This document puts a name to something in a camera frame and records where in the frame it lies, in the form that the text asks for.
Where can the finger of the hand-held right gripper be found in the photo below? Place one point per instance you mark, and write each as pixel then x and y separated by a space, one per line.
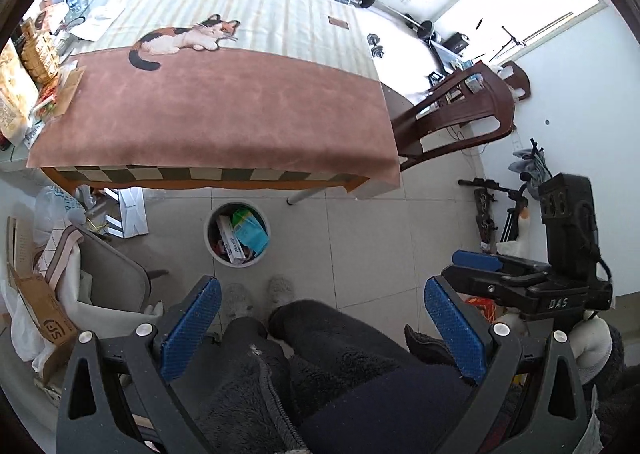
pixel 495 286
pixel 477 260

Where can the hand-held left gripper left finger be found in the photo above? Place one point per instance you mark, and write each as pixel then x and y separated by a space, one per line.
pixel 192 329

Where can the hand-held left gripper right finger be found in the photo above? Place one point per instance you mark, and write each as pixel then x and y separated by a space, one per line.
pixel 455 334

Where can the small white medicine box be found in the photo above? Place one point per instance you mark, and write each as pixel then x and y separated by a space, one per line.
pixel 231 241

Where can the white round bin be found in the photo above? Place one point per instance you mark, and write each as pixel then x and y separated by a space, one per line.
pixel 207 234

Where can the teal green packet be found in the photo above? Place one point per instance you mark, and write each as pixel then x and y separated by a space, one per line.
pixel 252 234

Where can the person's right forearm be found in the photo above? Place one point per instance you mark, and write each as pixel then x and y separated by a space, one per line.
pixel 620 384

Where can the dark fleece cloth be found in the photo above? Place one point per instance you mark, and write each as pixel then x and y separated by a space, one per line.
pixel 425 346

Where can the white goose toy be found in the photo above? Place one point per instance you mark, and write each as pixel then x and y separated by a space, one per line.
pixel 515 244

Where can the black tripod stand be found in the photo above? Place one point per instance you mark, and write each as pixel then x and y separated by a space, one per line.
pixel 487 214

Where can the grey fuzzy slipper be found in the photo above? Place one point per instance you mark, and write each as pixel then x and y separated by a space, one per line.
pixel 237 299
pixel 280 289

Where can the person's left leg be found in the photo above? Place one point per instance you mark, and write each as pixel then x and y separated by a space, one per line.
pixel 240 384

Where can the grey gloves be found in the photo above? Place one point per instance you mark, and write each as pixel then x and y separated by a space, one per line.
pixel 525 166

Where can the grey armchair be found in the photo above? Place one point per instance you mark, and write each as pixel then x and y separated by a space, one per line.
pixel 107 274

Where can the white folded carton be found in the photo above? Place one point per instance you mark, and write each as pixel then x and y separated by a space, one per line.
pixel 131 214

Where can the dark wooden chair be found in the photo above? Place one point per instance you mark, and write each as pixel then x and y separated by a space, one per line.
pixel 465 109
pixel 520 79

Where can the brown cardboard box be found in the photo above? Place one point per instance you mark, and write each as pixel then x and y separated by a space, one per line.
pixel 42 304

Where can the white table leg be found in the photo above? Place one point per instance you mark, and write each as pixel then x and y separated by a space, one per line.
pixel 302 196

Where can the white plastic bag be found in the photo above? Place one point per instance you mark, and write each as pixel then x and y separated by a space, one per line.
pixel 55 206

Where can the black amplifier box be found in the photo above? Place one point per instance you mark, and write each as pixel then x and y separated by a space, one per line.
pixel 456 43

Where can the cat print tablecloth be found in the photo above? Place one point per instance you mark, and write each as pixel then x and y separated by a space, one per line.
pixel 225 99

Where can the black dumbbell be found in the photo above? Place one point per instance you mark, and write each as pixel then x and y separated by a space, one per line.
pixel 376 46

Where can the black floor barbell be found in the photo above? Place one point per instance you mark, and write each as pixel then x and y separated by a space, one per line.
pixel 400 16

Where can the brown label patch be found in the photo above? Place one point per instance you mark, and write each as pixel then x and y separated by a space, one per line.
pixel 339 22

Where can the yellow snack bag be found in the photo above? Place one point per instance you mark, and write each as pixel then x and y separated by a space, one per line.
pixel 12 94

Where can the stack of brown packets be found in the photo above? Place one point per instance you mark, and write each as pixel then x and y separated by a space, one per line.
pixel 40 51

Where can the white paper sheets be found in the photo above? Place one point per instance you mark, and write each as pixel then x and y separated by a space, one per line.
pixel 100 21

